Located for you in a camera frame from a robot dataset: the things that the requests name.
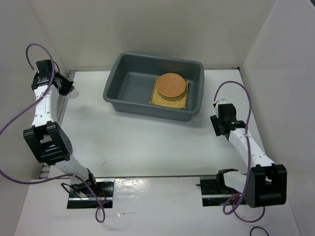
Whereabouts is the square bamboo mat tray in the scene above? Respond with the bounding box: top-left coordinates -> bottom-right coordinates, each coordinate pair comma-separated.
149,76 -> 190,109

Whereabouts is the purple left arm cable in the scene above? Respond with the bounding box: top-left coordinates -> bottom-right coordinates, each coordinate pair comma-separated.
0,43 -> 111,223

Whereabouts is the round orange wicker basket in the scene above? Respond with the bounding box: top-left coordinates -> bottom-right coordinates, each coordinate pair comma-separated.
156,73 -> 186,97

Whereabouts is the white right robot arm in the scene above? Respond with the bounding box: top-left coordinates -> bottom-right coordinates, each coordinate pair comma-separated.
210,99 -> 287,208

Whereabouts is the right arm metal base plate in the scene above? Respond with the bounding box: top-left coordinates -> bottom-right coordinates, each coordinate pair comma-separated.
196,175 -> 236,207

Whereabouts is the grey plastic bin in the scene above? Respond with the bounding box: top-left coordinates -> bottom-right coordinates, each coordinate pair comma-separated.
103,53 -> 205,121

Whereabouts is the round green-rimmed bamboo tray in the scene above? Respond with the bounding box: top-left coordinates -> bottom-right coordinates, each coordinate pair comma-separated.
157,91 -> 187,101

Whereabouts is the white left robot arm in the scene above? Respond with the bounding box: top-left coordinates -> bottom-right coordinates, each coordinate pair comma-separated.
23,60 -> 98,197

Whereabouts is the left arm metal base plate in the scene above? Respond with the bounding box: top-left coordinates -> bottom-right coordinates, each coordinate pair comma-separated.
61,178 -> 115,209

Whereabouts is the black cable loop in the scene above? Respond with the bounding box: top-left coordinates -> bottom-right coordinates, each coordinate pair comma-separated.
250,226 -> 270,236

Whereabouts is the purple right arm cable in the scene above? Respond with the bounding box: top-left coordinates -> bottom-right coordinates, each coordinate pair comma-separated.
213,81 -> 266,223

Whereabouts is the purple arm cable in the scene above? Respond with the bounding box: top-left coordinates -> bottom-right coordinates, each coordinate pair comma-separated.
213,81 -> 266,223
0,43 -> 111,223

